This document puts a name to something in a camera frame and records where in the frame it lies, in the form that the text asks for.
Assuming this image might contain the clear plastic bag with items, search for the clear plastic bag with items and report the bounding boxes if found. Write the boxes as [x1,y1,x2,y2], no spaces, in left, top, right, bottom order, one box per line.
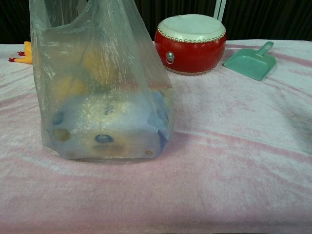
[28,0,176,164]

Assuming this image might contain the yellow round item in bag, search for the yellow round item in bag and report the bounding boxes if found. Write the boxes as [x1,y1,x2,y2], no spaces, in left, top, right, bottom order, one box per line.
[82,47,122,83]
[52,75,86,103]

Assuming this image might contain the pink velvet tablecloth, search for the pink velvet tablecloth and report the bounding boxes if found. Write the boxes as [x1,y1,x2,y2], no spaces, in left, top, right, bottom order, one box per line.
[0,40,312,234]

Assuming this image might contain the red drum white skin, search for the red drum white skin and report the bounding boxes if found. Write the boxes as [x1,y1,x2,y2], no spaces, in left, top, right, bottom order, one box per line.
[154,14,227,75]

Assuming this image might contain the teal plastic dustpan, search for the teal plastic dustpan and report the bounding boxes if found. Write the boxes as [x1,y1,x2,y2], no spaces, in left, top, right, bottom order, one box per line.
[223,41,277,82]

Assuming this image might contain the yellow rubber chicken toy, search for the yellow rubber chicken toy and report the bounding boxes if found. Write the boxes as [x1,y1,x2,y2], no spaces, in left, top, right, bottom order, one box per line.
[8,41,34,65]

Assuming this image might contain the black pleated curtain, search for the black pleated curtain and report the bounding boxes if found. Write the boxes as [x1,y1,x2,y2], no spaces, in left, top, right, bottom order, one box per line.
[0,0,312,44]

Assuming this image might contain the white metal frame post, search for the white metal frame post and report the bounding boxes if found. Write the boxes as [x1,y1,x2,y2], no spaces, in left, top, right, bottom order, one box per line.
[212,0,225,21]

